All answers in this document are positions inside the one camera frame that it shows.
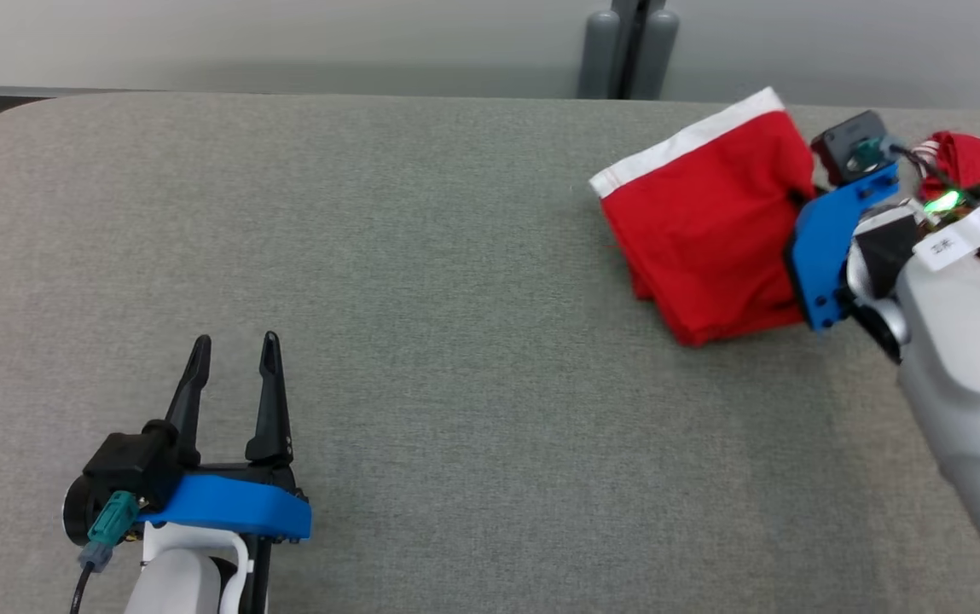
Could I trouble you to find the teal-plug right camera cable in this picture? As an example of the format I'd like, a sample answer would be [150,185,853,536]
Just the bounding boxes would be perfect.
[850,135,938,176]

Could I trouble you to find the grey cylindrical post foot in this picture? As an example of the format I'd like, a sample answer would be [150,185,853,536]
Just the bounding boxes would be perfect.
[633,9,681,101]
[578,9,621,100]

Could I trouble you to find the red shorts with white trim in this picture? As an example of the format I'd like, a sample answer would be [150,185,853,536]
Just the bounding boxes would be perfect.
[589,85,820,349]

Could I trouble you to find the teal-plug left camera cable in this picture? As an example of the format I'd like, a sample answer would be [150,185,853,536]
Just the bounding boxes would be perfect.
[70,490,142,614]

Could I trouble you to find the grey partition post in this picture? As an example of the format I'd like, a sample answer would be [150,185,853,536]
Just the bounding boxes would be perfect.
[612,0,670,101]

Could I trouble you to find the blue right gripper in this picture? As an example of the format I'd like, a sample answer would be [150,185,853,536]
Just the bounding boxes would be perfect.
[784,162,923,333]

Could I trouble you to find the teal-plug camera cable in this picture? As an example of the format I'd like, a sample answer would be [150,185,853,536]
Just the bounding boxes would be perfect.
[70,490,142,614]
[850,135,938,176]

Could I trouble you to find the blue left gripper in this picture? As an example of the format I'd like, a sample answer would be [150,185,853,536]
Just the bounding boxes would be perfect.
[136,330,314,544]

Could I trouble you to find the grey partition base rail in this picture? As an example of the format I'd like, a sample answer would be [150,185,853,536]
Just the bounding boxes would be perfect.
[0,84,149,107]

